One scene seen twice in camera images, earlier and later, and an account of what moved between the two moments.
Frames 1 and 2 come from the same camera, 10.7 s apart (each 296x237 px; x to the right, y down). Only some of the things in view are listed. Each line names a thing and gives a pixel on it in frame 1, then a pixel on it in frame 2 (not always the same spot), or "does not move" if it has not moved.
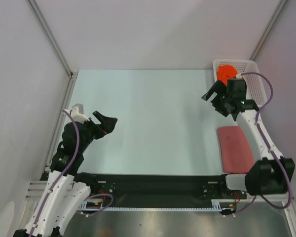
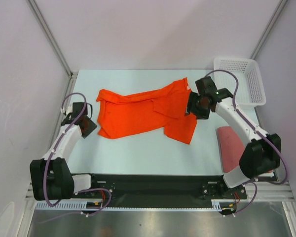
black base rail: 158,188 does not move
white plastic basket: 254,88 does not move
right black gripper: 220,88 -> 191,106
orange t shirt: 225,72 -> 164,108
